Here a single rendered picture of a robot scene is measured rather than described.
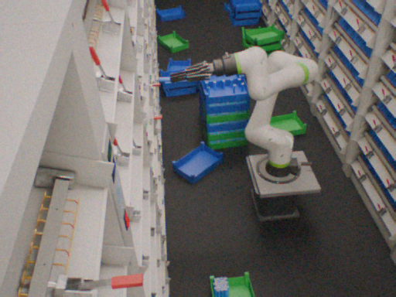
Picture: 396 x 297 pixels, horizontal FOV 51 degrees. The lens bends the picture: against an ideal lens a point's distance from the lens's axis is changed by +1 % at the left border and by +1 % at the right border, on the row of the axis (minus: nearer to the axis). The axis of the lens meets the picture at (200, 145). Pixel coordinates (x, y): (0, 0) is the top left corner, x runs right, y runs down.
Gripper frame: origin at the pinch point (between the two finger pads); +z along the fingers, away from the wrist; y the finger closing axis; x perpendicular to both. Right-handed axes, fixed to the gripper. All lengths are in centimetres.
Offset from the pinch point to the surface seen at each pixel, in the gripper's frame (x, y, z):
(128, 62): -35, 45, 10
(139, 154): -12, 62, 13
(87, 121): -62, 115, 4
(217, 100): 62, -67, -16
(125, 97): -33, 62, 11
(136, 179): -12, 73, 14
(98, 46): -53, 72, 10
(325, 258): 111, 33, -55
